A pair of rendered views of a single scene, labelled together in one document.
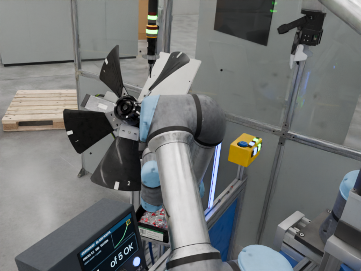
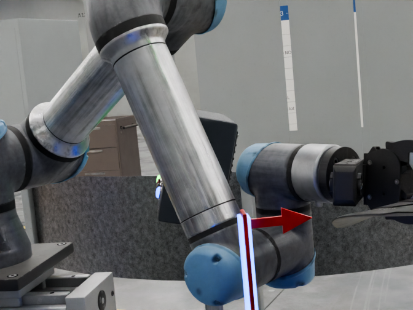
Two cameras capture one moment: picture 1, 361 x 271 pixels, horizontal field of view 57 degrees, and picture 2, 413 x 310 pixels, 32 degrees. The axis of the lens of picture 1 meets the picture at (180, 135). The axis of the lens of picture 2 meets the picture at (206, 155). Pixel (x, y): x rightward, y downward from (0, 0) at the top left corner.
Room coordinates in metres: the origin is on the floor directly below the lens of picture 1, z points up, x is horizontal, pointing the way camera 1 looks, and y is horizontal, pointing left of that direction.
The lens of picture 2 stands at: (1.69, -0.54, 1.32)
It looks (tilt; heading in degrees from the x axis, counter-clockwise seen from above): 7 degrees down; 146
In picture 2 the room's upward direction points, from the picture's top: 5 degrees counter-clockwise
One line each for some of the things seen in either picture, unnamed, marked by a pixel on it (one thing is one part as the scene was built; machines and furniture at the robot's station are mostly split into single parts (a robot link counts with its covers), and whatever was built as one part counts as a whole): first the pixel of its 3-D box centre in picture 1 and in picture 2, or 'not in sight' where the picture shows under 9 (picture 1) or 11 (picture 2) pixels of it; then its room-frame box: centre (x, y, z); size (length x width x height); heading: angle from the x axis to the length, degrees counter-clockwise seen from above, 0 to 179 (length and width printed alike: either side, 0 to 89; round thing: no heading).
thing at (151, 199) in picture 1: (156, 193); (279, 246); (0.95, 0.07, 1.08); 0.11 x 0.08 x 0.11; 107
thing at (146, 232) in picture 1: (158, 215); not in sight; (1.11, 0.07, 0.85); 0.22 x 0.17 x 0.07; 165
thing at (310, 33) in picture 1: (309, 28); not in sight; (1.29, -0.44, 1.62); 0.09 x 0.08 x 0.12; 59
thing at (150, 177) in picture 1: (152, 170); (279, 173); (0.94, 0.08, 1.17); 0.11 x 0.08 x 0.09; 6
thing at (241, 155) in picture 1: (245, 150); not in sight; (1.42, -0.32, 1.02); 0.16 x 0.10 x 0.11; 149
